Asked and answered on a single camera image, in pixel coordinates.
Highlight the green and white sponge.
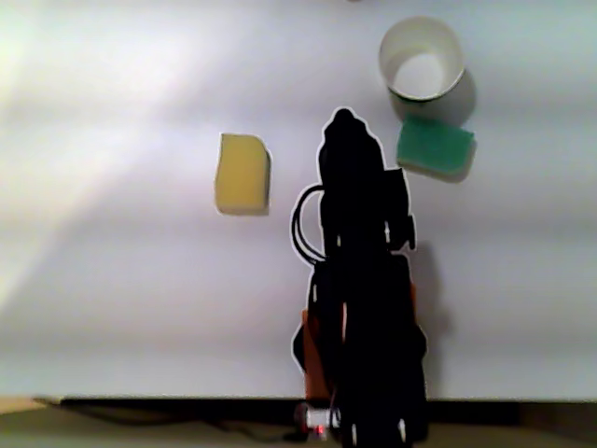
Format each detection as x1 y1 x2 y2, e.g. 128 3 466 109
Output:
396 114 477 179

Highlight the white paper cup green tape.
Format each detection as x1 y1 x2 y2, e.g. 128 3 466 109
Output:
378 16 466 106

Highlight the yellow and white sponge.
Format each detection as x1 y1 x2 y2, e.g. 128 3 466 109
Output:
214 133 272 217

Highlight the orange table clamp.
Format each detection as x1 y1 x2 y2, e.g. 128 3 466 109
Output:
300 310 330 402

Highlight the small white red-lit device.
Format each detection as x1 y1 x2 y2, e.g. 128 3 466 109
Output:
293 403 340 440

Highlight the black motor cable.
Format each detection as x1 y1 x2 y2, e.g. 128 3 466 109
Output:
290 184 328 265

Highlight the thin dark cable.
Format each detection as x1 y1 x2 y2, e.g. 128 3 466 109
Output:
69 405 307 443

